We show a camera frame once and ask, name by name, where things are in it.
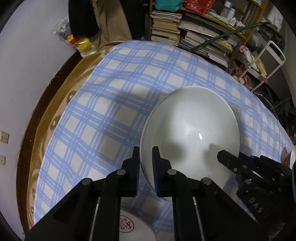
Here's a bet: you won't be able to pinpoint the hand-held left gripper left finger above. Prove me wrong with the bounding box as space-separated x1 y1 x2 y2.
24 146 140 241

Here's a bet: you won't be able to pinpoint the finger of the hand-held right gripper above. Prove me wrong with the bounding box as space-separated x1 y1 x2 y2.
217 150 259 181

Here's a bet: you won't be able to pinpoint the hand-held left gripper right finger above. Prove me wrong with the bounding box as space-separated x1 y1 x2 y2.
151 146 270 241

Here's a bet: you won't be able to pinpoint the white cherry-print plate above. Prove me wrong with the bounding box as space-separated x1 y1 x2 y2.
280 148 296 168

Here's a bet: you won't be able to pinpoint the large white bowl red label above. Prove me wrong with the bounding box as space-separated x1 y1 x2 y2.
140 86 241 204

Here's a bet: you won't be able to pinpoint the pink toy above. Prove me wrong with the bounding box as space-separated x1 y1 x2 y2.
238 76 250 89

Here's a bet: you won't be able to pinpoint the blue checked cloth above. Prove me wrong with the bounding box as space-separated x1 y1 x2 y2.
33 40 295 241

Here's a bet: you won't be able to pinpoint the tan carton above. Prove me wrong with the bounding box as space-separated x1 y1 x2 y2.
254 58 266 75

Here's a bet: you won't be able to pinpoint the brown flowered blanket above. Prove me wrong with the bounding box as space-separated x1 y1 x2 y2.
25 43 121 232

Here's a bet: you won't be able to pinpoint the white trolley cart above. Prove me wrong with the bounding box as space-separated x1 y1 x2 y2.
236 40 286 93

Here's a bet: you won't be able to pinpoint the pile of magazines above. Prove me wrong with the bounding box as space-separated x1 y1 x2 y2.
179 20 233 67

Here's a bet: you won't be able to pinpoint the long green pole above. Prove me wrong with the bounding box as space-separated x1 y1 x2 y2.
188 21 270 52

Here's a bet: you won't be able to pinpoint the wooden shelf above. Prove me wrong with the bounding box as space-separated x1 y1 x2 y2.
148 0 269 70

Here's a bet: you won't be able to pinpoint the yellow red packages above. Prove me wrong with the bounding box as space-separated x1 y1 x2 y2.
66 35 96 57

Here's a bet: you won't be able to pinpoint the stack of old books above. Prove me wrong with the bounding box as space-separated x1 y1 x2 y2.
150 10 183 45

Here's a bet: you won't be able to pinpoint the cluster of cosmetic bottles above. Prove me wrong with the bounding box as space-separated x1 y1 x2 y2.
220 0 245 27

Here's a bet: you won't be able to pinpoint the black hanging coat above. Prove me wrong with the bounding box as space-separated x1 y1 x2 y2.
128 0 151 40
68 0 100 39

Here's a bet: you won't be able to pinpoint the beige hanging coat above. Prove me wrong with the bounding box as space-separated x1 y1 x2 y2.
92 0 132 43

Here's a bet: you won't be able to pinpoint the red patterned bag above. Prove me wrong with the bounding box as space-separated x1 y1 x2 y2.
184 0 218 14

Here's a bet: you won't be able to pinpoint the white blue printed bag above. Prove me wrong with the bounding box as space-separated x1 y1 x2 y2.
53 17 72 37

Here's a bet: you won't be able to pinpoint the teal bag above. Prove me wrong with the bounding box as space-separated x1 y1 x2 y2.
155 0 185 12

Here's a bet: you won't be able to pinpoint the dark wooden bed frame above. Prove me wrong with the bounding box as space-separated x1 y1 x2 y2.
16 50 78 232

